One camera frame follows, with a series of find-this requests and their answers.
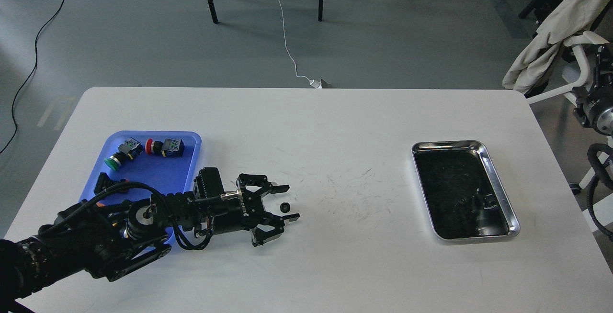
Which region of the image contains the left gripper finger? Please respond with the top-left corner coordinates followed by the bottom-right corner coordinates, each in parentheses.
top-left (237, 173), bottom-right (290, 197)
top-left (251, 213), bottom-right (300, 247)

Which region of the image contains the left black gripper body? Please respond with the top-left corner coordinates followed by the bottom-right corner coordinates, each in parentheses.
top-left (201, 188), bottom-right (269, 235)

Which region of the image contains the small black gear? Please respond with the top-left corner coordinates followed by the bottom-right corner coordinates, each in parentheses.
top-left (279, 202), bottom-right (291, 213)

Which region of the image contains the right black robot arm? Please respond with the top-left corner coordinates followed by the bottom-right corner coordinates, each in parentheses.
top-left (572, 43), bottom-right (613, 241)

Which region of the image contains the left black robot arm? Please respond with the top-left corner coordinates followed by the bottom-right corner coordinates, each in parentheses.
top-left (1, 168), bottom-right (300, 313)

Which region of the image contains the blue plastic tray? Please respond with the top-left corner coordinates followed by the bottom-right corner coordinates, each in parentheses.
top-left (79, 130), bottom-right (202, 251)

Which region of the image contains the white power adapter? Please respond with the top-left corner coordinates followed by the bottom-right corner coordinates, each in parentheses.
top-left (309, 79), bottom-right (331, 89)

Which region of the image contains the silver metal tray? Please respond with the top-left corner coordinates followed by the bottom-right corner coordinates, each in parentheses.
top-left (411, 139), bottom-right (521, 244)

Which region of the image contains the beige cloth on chair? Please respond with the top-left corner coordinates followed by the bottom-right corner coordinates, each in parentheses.
top-left (502, 0), bottom-right (611, 94)

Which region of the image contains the red push button switch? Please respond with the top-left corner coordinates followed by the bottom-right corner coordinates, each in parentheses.
top-left (144, 138), bottom-right (185, 157)

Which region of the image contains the green push button switch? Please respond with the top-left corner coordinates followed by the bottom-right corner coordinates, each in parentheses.
top-left (103, 138), bottom-right (144, 171)

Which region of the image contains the black push button switch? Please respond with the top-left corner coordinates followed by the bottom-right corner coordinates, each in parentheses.
top-left (93, 173), bottom-right (128, 195)

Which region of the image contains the black floor cable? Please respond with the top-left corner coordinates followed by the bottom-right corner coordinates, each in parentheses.
top-left (0, 0), bottom-right (115, 153)

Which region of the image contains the white chair frame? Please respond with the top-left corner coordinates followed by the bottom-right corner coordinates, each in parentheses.
top-left (524, 32), bottom-right (613, 196)

